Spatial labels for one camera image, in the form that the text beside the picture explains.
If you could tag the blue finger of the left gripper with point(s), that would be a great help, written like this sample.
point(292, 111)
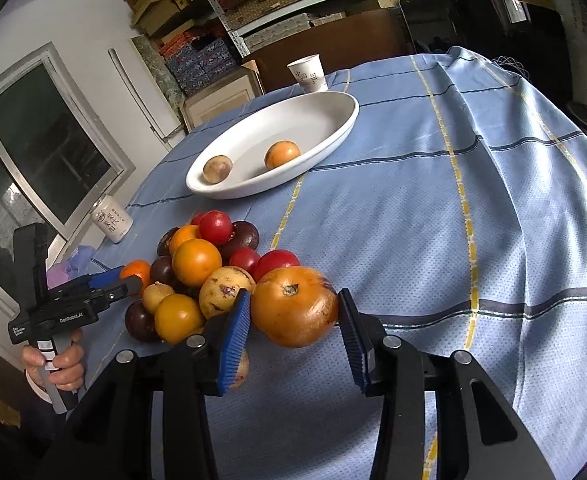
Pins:
point(101, 299)
point(87, 282)

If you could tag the dark purple plum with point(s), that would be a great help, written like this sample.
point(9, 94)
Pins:
point(140, 324)

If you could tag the striped yellow pepino melon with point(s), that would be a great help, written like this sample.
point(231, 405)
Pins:
point(242, 371)

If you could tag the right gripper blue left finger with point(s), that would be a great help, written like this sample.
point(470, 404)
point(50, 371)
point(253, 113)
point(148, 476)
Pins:
point(218, 349)

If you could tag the white beverage can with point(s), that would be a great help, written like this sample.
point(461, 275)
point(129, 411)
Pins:
point(112, 219)

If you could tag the yellow orange citrus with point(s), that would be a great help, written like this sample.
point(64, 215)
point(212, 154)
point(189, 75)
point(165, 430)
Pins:
point(177, 317)

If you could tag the orange tangerine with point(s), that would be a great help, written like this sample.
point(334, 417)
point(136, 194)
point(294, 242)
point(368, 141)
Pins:
point(141, 270)
point(194, 261)

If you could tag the white paper cup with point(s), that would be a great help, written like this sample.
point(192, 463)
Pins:
point(309, 73)

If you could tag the blue checked tablecloth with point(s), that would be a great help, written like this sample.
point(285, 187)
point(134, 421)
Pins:
point(456, 210)

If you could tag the person's left hand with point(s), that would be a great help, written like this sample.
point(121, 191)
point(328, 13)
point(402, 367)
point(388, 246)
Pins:
point(69, 369)

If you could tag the white oval plate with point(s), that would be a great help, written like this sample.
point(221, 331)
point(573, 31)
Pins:
point(317, 122)

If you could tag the framed picture leaning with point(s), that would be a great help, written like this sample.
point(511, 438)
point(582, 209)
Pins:
point(235, 89)

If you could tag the red tomato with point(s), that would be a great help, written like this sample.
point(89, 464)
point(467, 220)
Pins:
point(216, 227)
point(274, 259)
point(245, 258)

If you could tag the large orange persimmon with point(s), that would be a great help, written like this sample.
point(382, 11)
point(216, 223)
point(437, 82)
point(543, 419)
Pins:
point(294, 306)

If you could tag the tan passion fruit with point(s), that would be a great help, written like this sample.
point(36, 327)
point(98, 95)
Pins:
point(217, 169)

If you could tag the brown wooden cabinet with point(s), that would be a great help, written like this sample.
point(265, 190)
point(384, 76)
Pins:
point(342, 44)

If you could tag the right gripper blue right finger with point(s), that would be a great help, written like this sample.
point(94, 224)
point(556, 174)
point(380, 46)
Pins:
point(381, 362)

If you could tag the small yellow citrus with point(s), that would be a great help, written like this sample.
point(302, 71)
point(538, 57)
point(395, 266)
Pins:
point(153, 294)

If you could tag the orange striped fruit front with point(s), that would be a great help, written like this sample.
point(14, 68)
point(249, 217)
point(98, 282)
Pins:
point(280, 153)

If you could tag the window with white frame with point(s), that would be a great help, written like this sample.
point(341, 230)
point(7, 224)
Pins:
point(56, 159)

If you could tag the purple cloth pile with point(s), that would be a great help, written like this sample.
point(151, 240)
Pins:
point(72, 267)

